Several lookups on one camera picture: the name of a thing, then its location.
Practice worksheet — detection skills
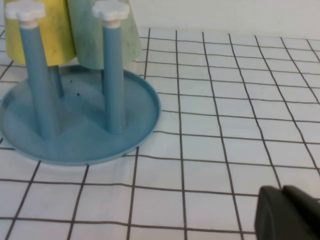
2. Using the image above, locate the white black-grid tablecloth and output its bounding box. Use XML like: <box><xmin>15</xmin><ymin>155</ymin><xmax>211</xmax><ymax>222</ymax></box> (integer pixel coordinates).
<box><xmin>0</xmin><ymin>26</ymin><xmax>320</xmax><ymax>240</ymax></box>

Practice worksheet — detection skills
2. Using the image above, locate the green plastic cup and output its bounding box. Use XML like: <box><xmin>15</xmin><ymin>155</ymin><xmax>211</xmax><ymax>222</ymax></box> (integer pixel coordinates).
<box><xmin>66</xmin><ymin>0</ymin><xmax>143</xmax><ymax>70</ymax></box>

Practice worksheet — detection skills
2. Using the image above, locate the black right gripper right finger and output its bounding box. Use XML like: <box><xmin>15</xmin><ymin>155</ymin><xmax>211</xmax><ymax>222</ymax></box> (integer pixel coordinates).
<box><xmin>282</xmin><ymin>184</ymin><xmax>320</xmax><ymax>240</ymax></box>

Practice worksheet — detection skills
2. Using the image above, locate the yellow plastic cup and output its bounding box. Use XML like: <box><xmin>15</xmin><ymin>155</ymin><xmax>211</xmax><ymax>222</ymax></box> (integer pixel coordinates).
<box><xmin>4</xmin><ymin>0</ymin><xmax>77</xmax><ymax>67</ymax></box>

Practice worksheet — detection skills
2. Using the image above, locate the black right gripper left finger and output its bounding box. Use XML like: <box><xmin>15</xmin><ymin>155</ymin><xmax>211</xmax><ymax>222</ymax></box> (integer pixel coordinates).
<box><xmin>254</xmin><ymin>185</ymin><xmax>296</xmax><ymax>240</ymax></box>

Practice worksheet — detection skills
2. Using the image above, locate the blue cup stand with pegs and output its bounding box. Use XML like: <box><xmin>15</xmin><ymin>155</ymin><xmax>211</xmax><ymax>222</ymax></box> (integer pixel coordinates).
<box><xmin>0</xmin><ymin>1</ymin><xmax>162</xmax><ymax>172</ymax></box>

